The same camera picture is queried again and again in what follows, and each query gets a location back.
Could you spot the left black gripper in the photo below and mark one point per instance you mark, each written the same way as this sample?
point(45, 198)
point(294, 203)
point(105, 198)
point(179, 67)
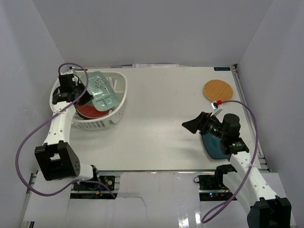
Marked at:
point(80, 92)

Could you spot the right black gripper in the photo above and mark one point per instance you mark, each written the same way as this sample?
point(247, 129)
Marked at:
point(201, 122)

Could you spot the red and teal floral plate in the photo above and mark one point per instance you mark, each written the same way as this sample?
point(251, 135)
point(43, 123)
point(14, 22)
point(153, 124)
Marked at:
point(88, 109)

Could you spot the light green rectangular plate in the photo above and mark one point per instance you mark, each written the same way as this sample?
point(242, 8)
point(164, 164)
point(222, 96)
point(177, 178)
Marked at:
point(104, 97)

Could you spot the grey deer pattern plate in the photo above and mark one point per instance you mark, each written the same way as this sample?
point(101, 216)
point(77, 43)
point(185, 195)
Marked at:
point(95, 116)

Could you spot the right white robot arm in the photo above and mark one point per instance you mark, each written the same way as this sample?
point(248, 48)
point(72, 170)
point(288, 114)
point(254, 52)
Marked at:
point(263, 206)

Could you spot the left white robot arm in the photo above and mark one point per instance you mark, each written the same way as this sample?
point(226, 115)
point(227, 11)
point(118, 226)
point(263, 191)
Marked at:
point(56, 158)

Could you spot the white plastic dish bin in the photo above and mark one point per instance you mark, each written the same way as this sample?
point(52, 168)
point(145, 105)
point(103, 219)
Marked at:
point(119, 84)

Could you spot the dark teal angular plate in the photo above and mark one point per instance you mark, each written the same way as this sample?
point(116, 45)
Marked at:
point(211, 144)

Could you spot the orange woven round plate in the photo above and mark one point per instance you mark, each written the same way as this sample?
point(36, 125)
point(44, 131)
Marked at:
point(218, 90)

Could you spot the blue label sticker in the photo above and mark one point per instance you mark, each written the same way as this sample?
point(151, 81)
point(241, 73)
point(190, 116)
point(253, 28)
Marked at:
point(222, 68)

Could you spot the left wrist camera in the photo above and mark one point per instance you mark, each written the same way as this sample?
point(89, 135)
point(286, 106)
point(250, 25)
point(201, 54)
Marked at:
point(71, 72)

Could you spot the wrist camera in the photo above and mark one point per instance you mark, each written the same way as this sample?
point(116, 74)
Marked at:
point(71, 72)
point(216, 106)

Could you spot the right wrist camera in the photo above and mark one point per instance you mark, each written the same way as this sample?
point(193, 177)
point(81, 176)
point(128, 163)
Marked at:
point(216, 106)

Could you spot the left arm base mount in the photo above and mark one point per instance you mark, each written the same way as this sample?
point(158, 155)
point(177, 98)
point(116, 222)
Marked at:
point(102, 187)

